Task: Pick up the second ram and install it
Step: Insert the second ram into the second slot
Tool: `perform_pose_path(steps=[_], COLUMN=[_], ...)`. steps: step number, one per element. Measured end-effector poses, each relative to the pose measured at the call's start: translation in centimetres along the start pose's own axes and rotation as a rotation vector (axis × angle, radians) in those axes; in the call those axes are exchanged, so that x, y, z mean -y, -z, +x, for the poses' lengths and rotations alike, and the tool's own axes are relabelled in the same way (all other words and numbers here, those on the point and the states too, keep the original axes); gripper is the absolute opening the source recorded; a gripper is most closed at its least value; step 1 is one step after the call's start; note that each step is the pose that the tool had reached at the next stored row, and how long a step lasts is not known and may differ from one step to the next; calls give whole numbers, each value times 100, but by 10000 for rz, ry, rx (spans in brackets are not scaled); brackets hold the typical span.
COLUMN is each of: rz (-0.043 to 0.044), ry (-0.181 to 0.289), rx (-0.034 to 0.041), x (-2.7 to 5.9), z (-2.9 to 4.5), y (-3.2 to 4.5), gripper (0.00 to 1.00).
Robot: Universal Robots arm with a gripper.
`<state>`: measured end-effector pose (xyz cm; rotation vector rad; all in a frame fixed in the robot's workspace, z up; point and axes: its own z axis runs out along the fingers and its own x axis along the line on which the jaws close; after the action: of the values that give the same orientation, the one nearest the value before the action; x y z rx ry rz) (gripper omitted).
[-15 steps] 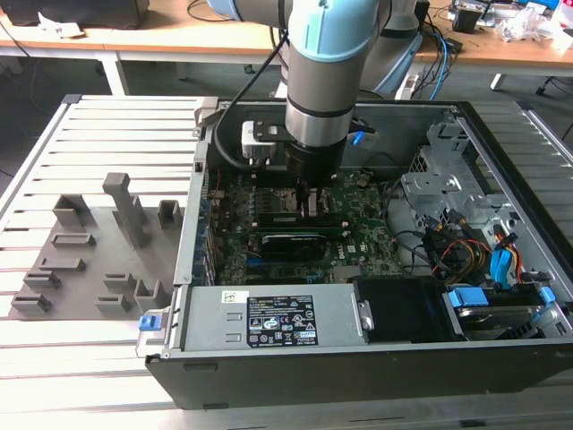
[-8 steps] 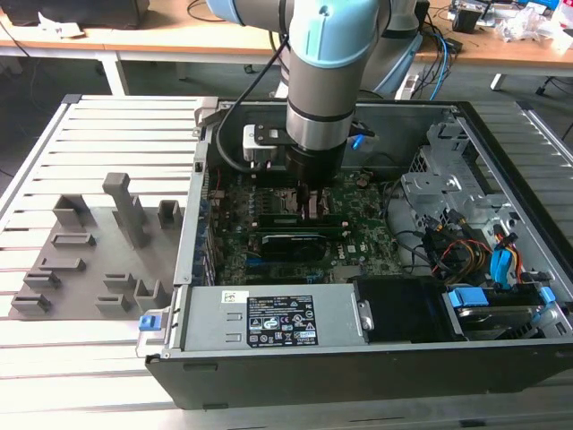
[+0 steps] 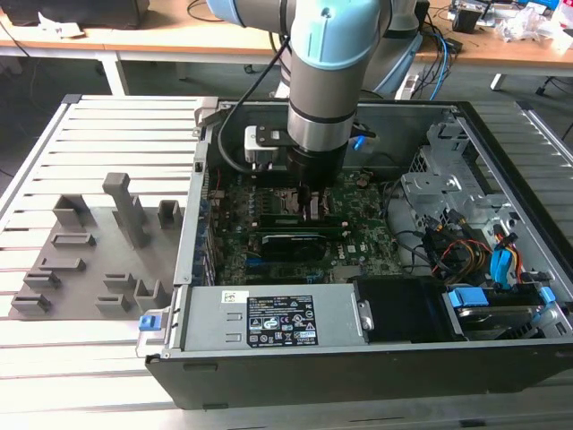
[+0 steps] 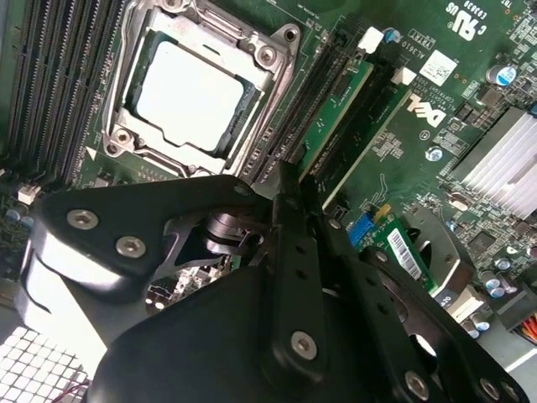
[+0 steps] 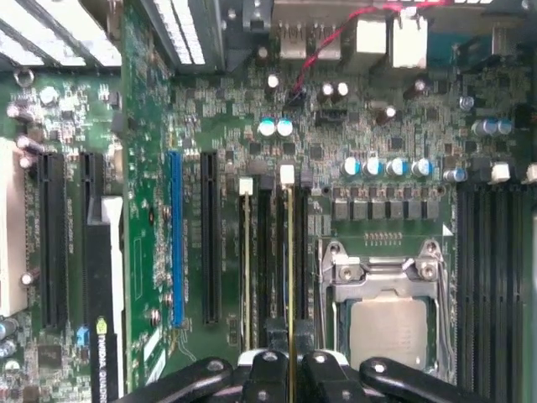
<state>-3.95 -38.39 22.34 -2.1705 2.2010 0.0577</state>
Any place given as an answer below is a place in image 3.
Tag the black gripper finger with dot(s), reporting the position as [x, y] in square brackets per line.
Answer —
[307, 201]
[326, 201]

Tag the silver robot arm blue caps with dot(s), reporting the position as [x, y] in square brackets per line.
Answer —
[322, 89]

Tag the CPU socket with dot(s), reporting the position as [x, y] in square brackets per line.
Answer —
[284, 199]

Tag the round coin battery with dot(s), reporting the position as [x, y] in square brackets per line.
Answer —
[362, 182]

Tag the black graphics card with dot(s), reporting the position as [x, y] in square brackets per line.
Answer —
[293, 248]

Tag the green motherboard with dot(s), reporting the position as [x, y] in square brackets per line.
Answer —
[371, 233]

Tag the metal drive cage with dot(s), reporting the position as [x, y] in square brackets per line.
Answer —
[430, 183]

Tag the white power strip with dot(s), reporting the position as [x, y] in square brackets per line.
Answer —
[408, 85]

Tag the black plastic shroud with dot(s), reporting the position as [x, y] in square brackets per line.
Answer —
[403, 309]

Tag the grey power supply with label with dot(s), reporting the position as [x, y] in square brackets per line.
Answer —
[210, 313]

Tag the hard disk in blue carrier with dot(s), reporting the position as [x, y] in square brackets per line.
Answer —
[465, 298]

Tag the black open PC case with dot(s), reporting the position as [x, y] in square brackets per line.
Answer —
[313, 380]

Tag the blue case latch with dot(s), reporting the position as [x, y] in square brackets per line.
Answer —
[149, 323]

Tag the grey parts rack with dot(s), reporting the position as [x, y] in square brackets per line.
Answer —
[103, 251]

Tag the small black box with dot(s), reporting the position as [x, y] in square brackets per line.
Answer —
[465, 20]

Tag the wooden desk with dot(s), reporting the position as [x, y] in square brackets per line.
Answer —
[134, 42]

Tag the clear plastic bags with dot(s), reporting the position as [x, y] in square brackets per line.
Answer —
[524, 24]

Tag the white paper sheet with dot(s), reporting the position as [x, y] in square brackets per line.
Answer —
[62, 28]

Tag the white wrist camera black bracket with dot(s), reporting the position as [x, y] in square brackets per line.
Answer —
[255, 152]

